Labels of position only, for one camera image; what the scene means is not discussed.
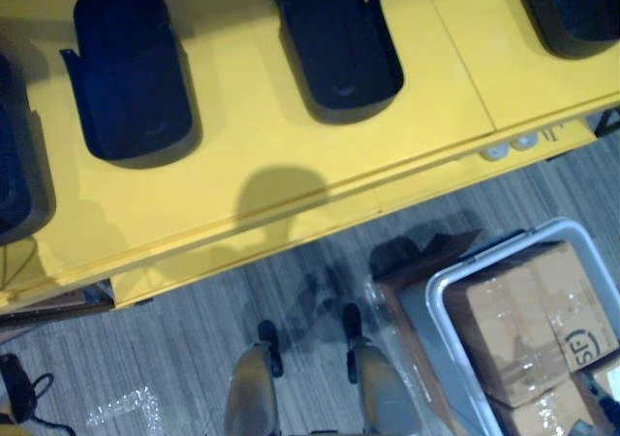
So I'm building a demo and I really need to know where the yellow shelf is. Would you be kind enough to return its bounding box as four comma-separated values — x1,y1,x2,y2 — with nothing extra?
0,0,620,317

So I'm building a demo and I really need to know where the white round shelf fastener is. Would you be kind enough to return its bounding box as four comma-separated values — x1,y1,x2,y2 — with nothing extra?
479,142,511,163
510,133,540,152

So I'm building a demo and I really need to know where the brown cardboard sheet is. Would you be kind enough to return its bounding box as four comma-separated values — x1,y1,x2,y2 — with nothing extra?
369,229,485,436

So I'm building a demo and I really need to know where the black plastic housing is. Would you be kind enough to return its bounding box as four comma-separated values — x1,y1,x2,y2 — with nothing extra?
512,0,620,61
269,0,405,125
0,52,57,246
59,0,202,170

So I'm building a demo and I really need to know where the white plastic bin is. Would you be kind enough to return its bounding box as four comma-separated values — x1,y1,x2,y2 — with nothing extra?
424,216,620,436

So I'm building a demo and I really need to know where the cardboard box with SF logo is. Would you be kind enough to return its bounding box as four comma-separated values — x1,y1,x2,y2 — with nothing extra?
464,239,620,408

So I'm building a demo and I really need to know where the taped cardboard box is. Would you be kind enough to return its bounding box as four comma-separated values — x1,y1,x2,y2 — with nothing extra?
501,380,614,436

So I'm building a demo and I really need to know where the black device with cable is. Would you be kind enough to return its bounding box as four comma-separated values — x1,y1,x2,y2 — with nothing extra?
0,352,74,436

